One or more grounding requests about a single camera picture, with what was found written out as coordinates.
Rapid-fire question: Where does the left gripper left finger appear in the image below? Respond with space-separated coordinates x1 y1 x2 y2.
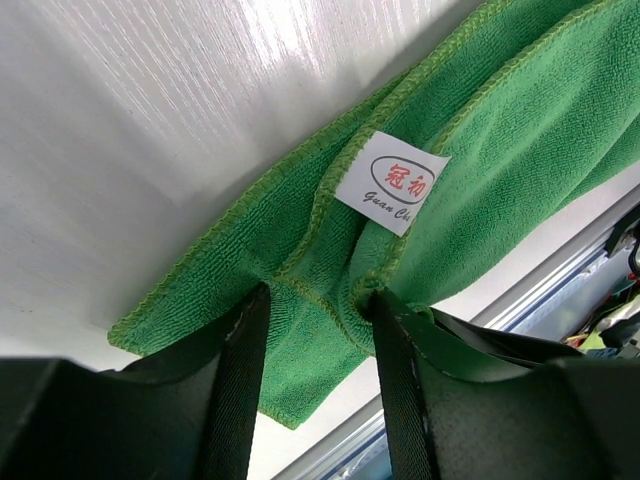
1 284 271 479

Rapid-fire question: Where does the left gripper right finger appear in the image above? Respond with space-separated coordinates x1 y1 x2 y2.
369 290 639 479

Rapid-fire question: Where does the green towel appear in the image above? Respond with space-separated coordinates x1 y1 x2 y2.
108 1 639 429

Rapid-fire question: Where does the aluminium front rail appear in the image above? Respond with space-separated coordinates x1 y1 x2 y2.
282 190 639 479

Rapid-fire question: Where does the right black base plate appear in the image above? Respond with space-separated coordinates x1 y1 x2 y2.
604 205 640 277

